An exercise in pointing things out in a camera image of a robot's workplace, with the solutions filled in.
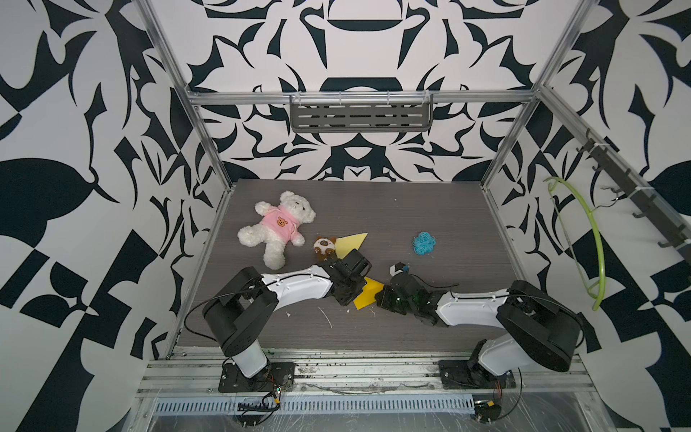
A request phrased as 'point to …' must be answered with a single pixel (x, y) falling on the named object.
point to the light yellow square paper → (345, 245)
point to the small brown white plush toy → (324, 247)
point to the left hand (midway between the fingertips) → (365, 283)
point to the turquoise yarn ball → (424, 243)
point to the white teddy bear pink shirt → (280, 223)
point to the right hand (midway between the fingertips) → (373, 293)
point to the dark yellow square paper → (368, 294)
